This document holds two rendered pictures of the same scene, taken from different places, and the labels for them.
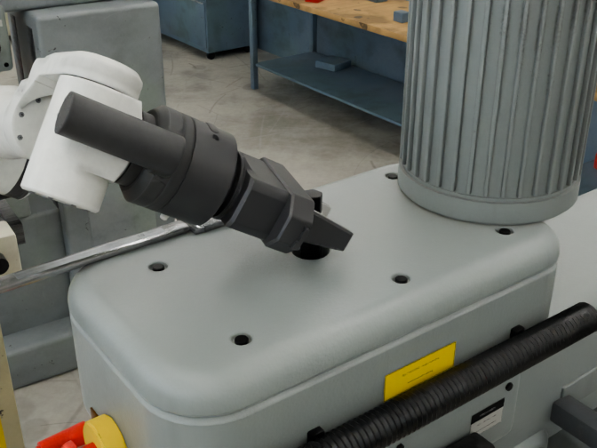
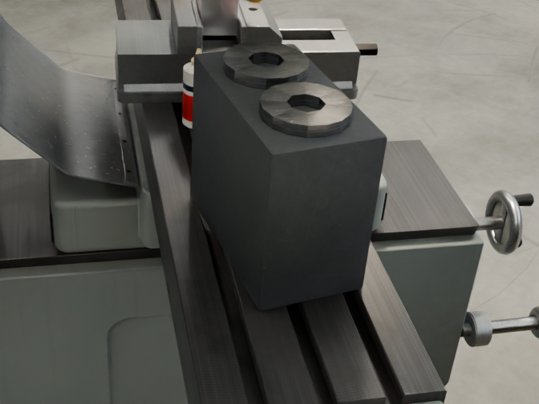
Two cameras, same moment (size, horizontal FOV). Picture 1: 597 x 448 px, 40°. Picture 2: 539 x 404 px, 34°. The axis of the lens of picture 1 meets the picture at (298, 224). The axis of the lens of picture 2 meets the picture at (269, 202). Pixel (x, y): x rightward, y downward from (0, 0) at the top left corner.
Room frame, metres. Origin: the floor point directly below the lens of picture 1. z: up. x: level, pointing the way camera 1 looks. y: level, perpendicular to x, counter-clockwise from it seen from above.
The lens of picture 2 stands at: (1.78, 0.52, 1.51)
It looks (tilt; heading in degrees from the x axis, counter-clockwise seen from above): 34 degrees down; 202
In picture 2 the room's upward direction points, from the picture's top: 5 degrees clockwise
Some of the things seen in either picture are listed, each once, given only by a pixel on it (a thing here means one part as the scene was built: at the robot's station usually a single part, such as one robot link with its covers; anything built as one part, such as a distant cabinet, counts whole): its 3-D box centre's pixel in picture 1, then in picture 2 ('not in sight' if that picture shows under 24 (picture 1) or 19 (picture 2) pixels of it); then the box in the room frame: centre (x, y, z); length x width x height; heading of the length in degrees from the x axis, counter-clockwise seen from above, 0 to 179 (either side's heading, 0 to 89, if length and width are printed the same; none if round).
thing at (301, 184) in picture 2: not in sight; (278, 164); (1.02, 0.22, 1.02); 0.22 x 0.12 x 0.20; 47
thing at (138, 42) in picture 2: not in sight; (236, 44); (0.68, 0.01, 0.97); 0.35 x 0.15 x 0.11; 124
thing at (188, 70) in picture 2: not in sight; (197, 86); (0.83, 0.03, 0.97); 0.04 x 0.04 x 0.11
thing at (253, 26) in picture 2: not in sight; (254, 22); (0.66, 0.03, 1.01); 0.12 x 0.06 x 0.04; 34
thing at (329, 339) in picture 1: (322, 313); not in sight; (0.71, -0.02, 1.81); 0.47 x 0.26 x 0.16; 126
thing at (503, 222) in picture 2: not in sight; (484, 223); (0.41, 0.39, 0.62); 0.16 x 0.12 x 0.12; 126
